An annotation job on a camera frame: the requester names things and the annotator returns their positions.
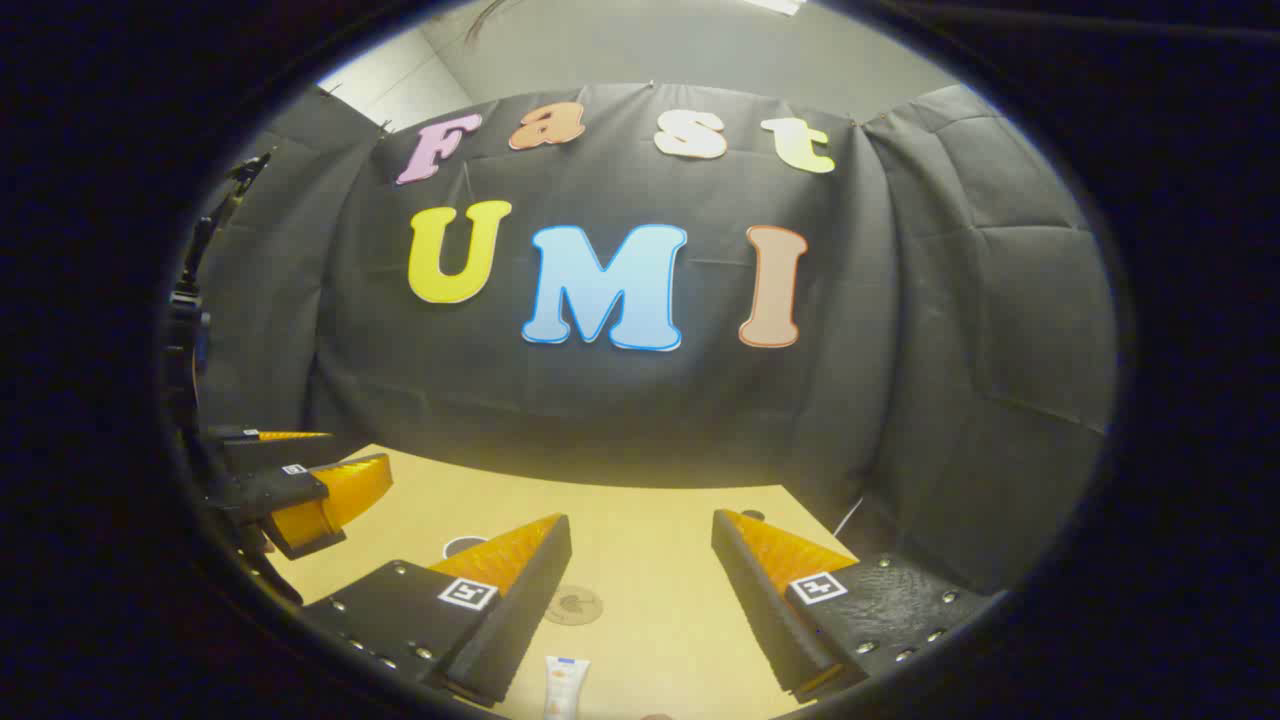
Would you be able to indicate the round wooden coaster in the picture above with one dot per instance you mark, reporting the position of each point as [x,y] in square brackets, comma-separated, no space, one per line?
[572,605]

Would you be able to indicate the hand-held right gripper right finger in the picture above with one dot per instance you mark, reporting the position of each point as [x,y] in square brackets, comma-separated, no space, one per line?
[760,610]

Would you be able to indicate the black backdrop cloth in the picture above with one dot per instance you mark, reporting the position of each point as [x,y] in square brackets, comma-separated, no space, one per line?
[600,400]

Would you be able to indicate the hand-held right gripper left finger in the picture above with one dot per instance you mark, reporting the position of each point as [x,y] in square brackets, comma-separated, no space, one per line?
[530,610]

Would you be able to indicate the wooden desktop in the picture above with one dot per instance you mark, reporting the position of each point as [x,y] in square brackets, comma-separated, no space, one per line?
[650,560]

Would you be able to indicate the white cup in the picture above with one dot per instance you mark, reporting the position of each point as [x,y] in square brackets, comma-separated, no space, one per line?
[462,547]

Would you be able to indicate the white toothpaste tube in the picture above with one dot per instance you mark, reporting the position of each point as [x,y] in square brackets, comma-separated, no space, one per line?
[565,690]

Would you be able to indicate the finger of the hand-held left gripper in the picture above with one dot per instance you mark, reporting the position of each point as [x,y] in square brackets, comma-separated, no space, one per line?
[270,487]
[270,452]

